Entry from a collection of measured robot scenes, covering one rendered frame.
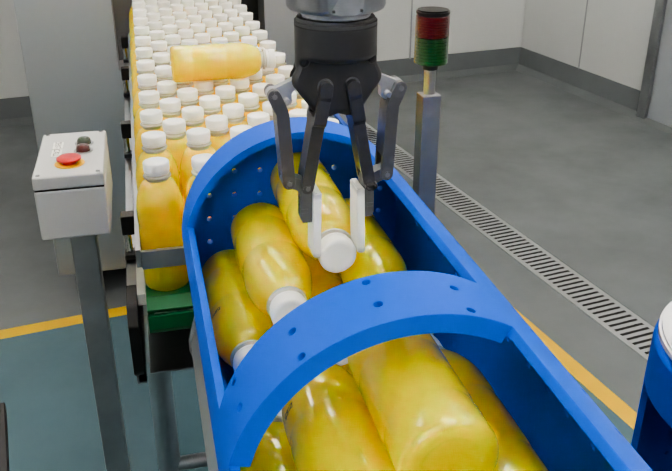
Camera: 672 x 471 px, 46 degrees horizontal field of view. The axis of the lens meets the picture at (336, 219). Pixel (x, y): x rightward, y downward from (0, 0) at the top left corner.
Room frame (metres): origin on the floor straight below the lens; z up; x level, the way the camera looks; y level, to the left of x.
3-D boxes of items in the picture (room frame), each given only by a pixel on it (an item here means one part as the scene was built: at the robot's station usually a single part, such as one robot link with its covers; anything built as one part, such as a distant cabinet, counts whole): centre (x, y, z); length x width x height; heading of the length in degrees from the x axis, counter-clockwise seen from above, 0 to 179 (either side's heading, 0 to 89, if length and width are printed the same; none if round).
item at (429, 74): (1.49, -0.18, 1.18); 0.06 x 0.06 x 0.16
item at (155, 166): (1.11, 0.27, 1.09); 0.04 x 0.04 x 0.02
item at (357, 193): (0.73, -0.02, 1.19); 0.03 x 0.01 x 0.07; 14
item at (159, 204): (1.11, 0.27, 0.99); 0.07 x 0.07 x 0.19
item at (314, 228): (0.72, 0.02, 1.19); 0.03 x 0.01 x 0.07; 14
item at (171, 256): (1.11, 0.10, 0.96); 0.40 x 0.01 x 0.03; 104
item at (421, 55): (1.49, -0.18, 1.18); 0.06 x 0.06 x 0.05
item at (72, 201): (1.16, 0.41, 1.05); 0.20 x 0.10 x 0.10; 14
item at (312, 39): (0.72, 0.00, 1.35); 0.08 x 0.07 x 0.09; 104
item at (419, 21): (1.49, -0.18, 1.23); 0.06 x 0.06 x 0.04
